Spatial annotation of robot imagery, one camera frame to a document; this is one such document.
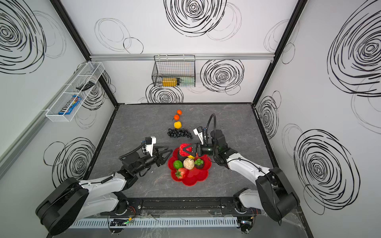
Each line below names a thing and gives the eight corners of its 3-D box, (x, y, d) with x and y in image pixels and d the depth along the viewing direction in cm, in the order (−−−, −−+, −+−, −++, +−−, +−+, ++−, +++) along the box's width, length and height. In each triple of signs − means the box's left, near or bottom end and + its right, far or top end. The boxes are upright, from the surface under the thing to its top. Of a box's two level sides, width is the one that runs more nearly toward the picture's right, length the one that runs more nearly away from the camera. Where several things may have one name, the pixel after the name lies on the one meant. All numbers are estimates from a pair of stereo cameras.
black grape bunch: (167, 139, 101) (167, 135, 97) (168, 132, 105) (168, 128, 101) (191, 139, 101) (191, 135, 97) (192, 132, 105) (191, 128, 101)
